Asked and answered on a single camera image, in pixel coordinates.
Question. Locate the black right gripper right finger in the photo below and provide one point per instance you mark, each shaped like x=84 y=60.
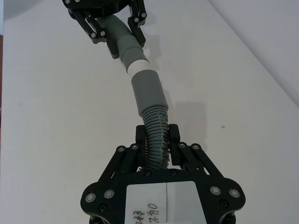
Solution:
x=187 y=156

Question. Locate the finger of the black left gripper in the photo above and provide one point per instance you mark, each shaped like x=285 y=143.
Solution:
x=138 y=32
x=97 y=35

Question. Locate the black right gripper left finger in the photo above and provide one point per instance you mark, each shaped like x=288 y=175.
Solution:
x=123 y=163

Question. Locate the white pipe connector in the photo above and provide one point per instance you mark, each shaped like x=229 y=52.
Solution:
x=138 y=68

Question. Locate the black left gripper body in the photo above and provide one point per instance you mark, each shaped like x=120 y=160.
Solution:
x=98 y=5

